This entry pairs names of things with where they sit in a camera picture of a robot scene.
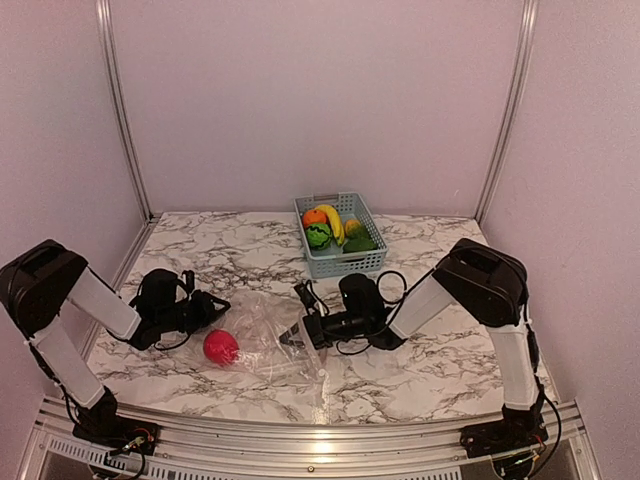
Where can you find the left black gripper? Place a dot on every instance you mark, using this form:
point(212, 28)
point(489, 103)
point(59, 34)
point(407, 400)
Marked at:
point(208, 314)

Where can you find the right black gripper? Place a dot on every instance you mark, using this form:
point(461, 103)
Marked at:
point(316, 330)

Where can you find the red fake fruit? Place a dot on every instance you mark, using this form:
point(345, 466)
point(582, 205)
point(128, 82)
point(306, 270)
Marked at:
point(220, 347)

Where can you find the clear zip top bag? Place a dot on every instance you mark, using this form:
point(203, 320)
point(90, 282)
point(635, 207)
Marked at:
point(271, 344)

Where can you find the yellow fake bananas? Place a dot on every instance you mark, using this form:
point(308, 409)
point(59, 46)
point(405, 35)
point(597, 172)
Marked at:
point(335, 222)

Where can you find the small orange green fake fruit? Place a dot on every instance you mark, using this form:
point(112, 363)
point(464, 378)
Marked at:
point(352, 227)

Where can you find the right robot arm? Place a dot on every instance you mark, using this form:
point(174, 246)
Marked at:
point(491, 286)

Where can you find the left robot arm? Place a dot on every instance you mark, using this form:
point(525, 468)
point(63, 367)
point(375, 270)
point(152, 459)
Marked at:
point(40, 284)

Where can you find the light blue plastic basket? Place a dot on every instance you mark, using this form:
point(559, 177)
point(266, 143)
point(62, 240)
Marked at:
point(334, 261)

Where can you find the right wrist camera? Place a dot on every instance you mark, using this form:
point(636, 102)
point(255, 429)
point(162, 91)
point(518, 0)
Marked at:
point(307, 297)

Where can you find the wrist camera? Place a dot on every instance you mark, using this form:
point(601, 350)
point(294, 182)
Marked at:
point(189, 281)
point(307, 297)

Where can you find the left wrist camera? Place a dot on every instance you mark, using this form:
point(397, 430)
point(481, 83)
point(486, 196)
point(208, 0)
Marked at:
point(189, 281)

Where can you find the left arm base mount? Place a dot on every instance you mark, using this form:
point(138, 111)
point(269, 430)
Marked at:
point(120, 434)

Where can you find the aluminium front rail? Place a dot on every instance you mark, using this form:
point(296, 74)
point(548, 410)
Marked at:
point(192, 447)

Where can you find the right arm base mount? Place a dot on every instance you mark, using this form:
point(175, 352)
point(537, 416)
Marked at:
point(516, 429)

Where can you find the left aluminium corner post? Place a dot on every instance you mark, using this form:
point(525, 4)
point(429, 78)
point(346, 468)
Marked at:
point(109, 51)

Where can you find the aluminium corner post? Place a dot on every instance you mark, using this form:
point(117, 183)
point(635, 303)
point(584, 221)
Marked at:
point(515, 93)
point(109, 51)

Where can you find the right aluminium corner post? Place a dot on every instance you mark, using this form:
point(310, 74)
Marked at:
point(515, 93)

